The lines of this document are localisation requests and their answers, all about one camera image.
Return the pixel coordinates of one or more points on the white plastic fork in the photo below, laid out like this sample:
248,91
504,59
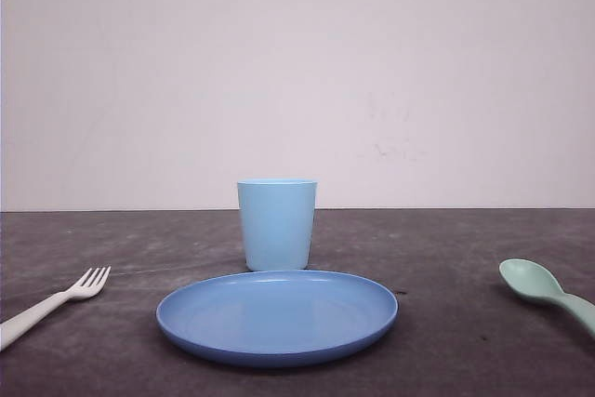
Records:
88,286

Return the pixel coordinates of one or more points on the light blue plastic cup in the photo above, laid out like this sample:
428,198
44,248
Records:
277,218

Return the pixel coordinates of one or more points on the blue plastic plate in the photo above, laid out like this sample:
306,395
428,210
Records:
277,319

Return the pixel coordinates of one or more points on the mint green plastic spoon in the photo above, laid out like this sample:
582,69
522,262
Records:
535,283

